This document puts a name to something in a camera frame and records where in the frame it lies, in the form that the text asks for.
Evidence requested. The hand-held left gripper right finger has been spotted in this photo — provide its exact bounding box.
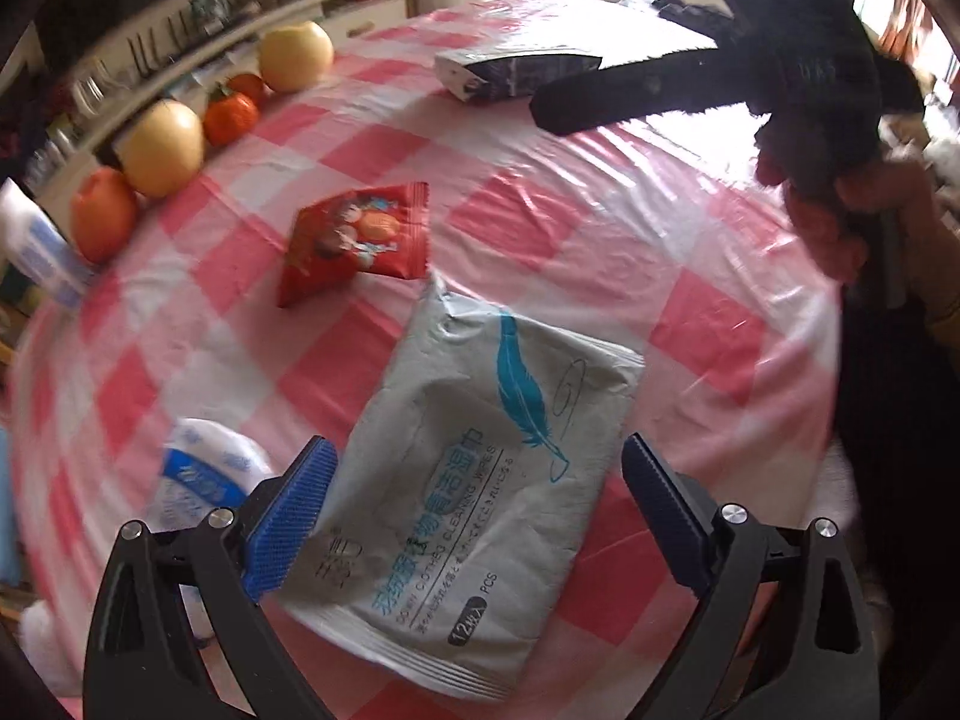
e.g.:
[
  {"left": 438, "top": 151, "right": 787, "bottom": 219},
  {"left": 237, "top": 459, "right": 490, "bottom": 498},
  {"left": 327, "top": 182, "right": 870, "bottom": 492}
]
[{"left": 621, "top": 432, "right": 880, "bottom": 720}]

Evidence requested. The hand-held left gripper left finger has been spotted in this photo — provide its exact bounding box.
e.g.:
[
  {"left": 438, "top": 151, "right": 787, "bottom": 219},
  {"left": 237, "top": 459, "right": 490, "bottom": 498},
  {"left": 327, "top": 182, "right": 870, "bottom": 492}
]
[{"left": 82, "top": 435, "right": 340, "bottom": 720}]

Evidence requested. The white and dark purple packet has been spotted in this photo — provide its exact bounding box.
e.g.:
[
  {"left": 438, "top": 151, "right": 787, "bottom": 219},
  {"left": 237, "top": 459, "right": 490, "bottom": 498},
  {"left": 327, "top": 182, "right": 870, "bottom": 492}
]
[{"left": 435, "top": 43, "right": 603, "bottom": 103}]

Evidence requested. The grey wet wipes packet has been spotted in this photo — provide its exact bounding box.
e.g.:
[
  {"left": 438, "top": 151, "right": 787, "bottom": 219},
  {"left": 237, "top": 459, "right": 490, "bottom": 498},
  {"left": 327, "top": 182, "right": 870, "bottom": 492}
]
[{"left": 274, "top": 271, "right": 646, "bottom": 700}]

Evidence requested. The person's right hand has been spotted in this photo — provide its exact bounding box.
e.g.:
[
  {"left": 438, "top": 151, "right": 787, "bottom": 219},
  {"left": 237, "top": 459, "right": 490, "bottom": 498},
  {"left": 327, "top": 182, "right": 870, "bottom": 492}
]
[{"left": 754, "top": 142, "right": 942, "bottom": 287}]

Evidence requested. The dark cloth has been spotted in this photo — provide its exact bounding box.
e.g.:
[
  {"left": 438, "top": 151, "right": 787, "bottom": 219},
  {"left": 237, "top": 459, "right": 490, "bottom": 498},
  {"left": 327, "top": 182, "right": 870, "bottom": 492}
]
[{"left": 651, "top": 0, "right": 732, "bottom": 37}]

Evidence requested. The pink checkered tablecloth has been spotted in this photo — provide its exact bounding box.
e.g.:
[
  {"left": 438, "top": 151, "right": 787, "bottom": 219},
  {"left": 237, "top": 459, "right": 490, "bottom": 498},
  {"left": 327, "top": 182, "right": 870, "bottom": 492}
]
[{"left": 7, "top": 0, "right": 852, "bottom": 720}]

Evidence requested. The person's dark clothing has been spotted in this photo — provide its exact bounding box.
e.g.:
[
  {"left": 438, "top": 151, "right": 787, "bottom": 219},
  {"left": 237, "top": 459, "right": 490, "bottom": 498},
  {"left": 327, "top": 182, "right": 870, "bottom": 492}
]
[{"left": 834, "top": 277, "right": 960, "bottom": 720}]

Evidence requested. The white sideboard cabinet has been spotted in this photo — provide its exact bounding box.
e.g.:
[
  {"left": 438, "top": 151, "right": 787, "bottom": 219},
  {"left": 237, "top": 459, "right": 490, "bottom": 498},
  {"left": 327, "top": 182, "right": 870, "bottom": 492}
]
[{"left": 30, "top": 0, "right": 421, "bottom": 188}]

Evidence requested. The red snack packet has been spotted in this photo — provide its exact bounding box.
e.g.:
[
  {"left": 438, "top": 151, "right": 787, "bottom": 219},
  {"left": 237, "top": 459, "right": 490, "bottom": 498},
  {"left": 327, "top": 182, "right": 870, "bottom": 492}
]
[{"left": 277, "top": 181, "right": 430, "bottom": 308}]

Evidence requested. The small yellow pear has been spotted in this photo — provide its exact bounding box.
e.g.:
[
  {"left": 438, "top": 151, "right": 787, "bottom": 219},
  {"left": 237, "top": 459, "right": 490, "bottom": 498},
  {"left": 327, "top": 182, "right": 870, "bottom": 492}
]
[{"left": 259, "top": 20, "right": 335, "bottom": 94}]

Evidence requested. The red apple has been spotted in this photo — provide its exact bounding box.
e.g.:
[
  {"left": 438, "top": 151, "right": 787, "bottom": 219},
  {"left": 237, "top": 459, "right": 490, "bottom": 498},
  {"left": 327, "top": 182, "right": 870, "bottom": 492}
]
[{"left": 71, "top": 166, "right": 140, "bottom": 265}]

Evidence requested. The white blue milk carton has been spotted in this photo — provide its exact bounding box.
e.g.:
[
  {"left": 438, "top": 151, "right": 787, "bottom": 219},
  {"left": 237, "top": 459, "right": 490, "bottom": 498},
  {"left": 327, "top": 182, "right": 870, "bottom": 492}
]
[{"left": 0, "top": 178, "right": 95, "bottom": 310}]

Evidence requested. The large yellow pear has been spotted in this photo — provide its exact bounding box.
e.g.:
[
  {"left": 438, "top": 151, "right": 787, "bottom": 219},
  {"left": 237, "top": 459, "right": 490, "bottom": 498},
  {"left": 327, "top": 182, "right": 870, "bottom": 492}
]
[{"left": 120, "top": 100, "right": 205, "bottom": 198}]

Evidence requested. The tangerine with green leaf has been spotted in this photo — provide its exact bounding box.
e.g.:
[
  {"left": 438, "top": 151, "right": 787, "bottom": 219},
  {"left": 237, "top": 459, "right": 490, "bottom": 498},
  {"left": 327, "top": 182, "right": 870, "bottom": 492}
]
[{"left": 202, "top": 86, "right": 260, "bottom": 148}]

